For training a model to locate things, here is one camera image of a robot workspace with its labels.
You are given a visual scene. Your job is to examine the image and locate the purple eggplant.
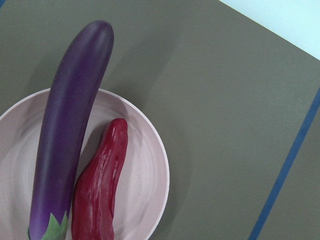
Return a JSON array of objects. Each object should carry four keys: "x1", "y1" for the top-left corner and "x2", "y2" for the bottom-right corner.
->
[{"x1": 28, "y1": 20, "x2": 114, "y2": 240}]

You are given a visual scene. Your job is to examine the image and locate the pink plate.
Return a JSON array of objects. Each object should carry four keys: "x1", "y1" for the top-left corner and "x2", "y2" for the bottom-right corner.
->
[{"x1": 0, "y1": 89, "x2": 170, "y2": 240}]

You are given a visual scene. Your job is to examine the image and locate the red chili pepper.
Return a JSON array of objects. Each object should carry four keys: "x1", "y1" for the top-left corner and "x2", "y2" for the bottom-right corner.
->
[{"x1": 71, "y1": 118, "x2": 128, "y2": 240}]

